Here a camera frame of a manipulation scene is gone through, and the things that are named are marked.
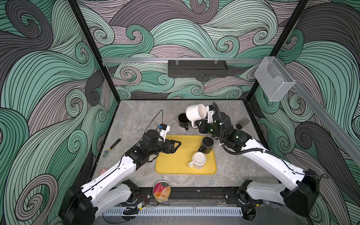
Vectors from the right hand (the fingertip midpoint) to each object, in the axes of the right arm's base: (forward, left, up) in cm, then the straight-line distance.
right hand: (196, 122), depth 74 cm
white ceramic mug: (-14, -3, -19) cm, 24 cm away
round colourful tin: (-29, +19, -22) cm, 41 cm away
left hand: (-8, +10, -8) cm, 15 cm away
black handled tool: (-7, +57, -25) cm, 63 cm away
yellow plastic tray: (-14, +10, -23) cm, 29 cm away
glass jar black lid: (+15, -38, -23) cm, 47 cm away
